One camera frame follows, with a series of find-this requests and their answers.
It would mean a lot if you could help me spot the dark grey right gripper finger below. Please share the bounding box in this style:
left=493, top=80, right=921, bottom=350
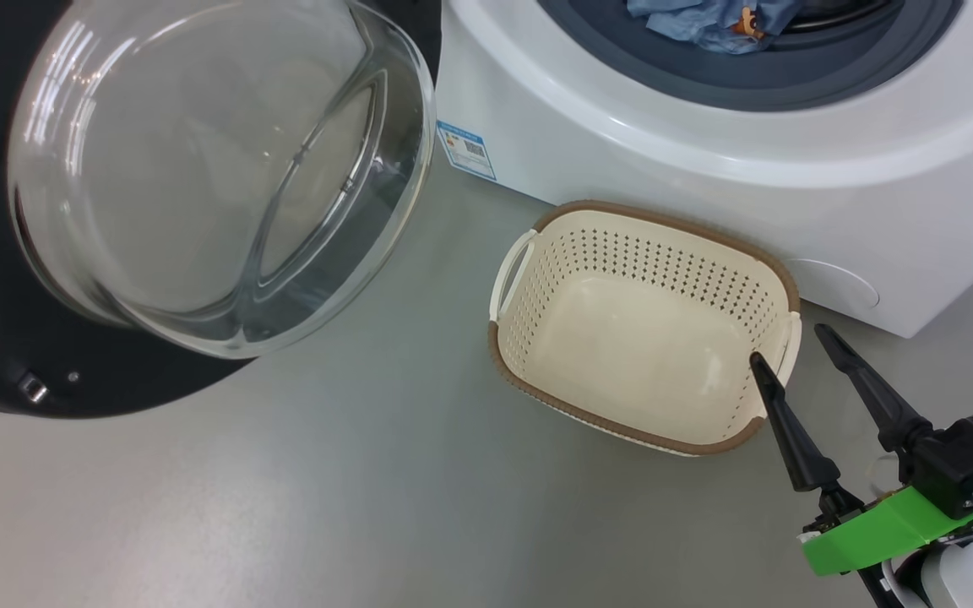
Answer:
left=814, top=323, right=933, bottom=454
left=748, top=352, right=842, bottom=493

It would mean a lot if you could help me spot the black and green right gripper body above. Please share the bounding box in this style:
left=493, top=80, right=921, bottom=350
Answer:
left=797, top=409, right=973, bottom=584

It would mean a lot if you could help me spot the light blue printed garment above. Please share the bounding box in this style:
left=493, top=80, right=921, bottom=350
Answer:
left=626, top=0, right=804, bottom=56

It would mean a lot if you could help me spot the glass washing machine door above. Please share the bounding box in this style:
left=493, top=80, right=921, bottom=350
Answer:
left=0, top=0, right=443, bottom=419

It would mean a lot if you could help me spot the white front-load washing machine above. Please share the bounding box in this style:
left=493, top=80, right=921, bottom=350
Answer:
left=436, top=0, right=973, bottom=339

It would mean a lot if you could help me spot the stainless steel washing machine drum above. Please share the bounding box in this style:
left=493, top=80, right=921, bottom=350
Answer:
left=778, top=0, right=905, bottom=36

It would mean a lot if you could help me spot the round white filter cover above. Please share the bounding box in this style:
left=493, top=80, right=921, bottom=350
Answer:
left=782, top=258, right=881, bottom=311

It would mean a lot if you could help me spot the cream perforated laundry basket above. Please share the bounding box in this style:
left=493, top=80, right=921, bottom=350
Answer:
left=487, top=200, right=802, bottom=458

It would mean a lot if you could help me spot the blue energy label sticker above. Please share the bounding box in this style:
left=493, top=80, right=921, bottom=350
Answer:
left=437, top=120, right=497, bottom=182

